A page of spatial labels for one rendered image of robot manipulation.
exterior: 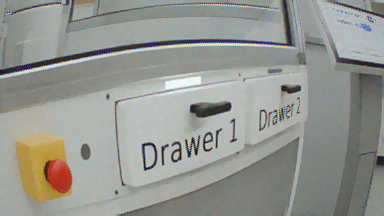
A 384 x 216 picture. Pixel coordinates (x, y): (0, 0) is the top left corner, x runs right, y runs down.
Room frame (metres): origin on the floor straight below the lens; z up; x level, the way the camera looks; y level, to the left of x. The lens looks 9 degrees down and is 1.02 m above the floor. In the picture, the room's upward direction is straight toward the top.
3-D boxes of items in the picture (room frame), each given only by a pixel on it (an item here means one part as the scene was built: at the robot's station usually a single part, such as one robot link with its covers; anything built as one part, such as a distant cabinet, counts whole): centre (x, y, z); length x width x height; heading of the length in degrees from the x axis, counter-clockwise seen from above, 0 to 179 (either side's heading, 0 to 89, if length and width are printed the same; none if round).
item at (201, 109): (0.74, -0.02, 0.91); 0.07 x 0.04 x 0.01; 146
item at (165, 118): (0.75, 0.00, 0.87); 0.29 x 0.02 x 0.11; 146
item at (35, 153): (0.47, 0.17, 0.88); 0.07 x 0.05 x 0.07; 146
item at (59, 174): (0.45, 0.15, 0.88); 0.04 x 0.03 x 0.04; 146
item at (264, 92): (1.02, -0.17, 0.87); 0.29 x 0.02 x 0.11; 146
